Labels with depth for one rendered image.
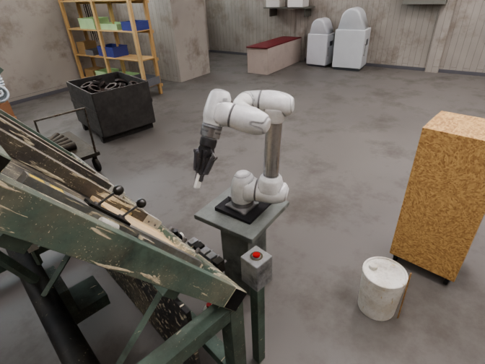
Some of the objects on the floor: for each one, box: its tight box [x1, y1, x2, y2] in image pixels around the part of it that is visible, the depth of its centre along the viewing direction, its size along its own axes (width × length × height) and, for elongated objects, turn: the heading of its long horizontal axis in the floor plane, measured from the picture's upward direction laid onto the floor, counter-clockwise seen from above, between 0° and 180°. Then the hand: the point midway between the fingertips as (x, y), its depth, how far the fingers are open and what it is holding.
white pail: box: [358, 256, 412, 321], centre depth 234 cm, size 32×30×47 cm
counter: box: [246, 36, 302, 75], centre depth 940 cm, size 65×202×69 cm, turn 149°
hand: (198, 180), depth 147 cm, fingers closed
